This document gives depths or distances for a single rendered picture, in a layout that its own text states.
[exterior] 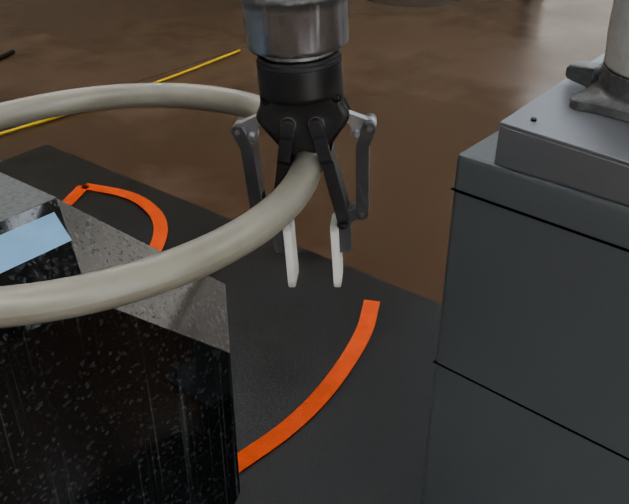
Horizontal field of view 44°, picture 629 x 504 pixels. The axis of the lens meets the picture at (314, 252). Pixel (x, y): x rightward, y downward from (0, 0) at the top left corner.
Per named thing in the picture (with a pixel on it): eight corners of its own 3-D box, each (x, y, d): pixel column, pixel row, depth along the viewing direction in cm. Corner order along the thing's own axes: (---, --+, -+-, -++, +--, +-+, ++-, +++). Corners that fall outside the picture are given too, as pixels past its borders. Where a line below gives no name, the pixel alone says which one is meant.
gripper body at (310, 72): (349, 36, 70) (354, 132, 75) (257, 40, 72) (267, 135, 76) (343, 60, 64) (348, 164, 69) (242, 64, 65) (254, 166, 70)
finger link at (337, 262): (332, 212, 77) (339, 211, 77) (336, 272, 81) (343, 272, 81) (329, 226, 75) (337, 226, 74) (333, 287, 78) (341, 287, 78)
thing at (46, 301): (-341, 283, 66) (-359, 252, 64) (34, 92, 104) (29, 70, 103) (161, 394, 49) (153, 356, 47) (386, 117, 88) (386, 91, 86)
